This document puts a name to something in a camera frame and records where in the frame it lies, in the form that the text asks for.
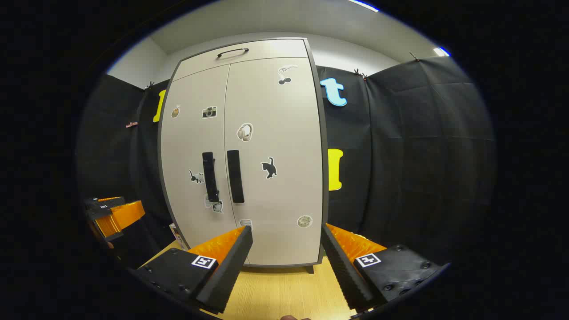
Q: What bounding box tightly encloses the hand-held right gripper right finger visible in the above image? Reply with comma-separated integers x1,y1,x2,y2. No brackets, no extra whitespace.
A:
321,223,445,312

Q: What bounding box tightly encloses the beige double-door shoe cabinet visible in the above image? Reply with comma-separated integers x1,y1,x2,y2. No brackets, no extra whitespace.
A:
157,38,329,268

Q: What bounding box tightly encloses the beige cabinet door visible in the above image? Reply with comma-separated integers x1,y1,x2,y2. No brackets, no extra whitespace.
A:
224,57,324,266
160,64,238,249

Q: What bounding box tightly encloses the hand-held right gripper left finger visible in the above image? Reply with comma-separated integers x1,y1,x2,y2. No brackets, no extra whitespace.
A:
136,225,254,314

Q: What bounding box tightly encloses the black door handle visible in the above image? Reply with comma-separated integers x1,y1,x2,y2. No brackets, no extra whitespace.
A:
202,152,220,203
227,150,245,204

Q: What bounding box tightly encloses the beige cabinet drawer front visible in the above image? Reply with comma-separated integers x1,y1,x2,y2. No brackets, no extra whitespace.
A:
172,39,309,81

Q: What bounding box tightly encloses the small printed cardboard box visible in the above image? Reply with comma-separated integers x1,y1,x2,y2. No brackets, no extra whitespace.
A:
169,223,189,250

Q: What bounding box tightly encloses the black backdrop cloth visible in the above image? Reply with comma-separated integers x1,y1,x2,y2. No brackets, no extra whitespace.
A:
78,56,496,267

